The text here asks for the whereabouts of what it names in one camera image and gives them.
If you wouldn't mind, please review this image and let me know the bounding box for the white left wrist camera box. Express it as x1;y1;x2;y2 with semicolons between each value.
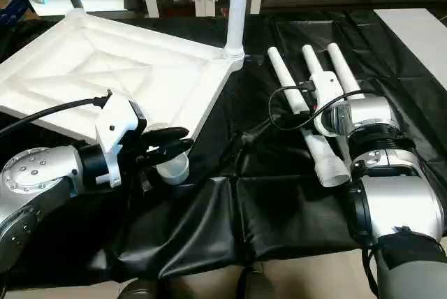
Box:
93;95;148;189

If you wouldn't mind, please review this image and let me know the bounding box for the white plastic table leg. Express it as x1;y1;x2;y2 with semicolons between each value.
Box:
266;46;353;189
325;43;367;100
222;0;255;63
301;44;326;80

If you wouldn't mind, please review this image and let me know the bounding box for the white flat board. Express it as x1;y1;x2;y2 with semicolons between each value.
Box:
372;7;447;91

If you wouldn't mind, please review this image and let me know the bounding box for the white plastic table top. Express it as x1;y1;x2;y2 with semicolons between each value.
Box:
0;10;246;187

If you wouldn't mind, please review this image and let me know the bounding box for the black mat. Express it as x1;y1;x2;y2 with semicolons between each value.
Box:
0;5;447;289

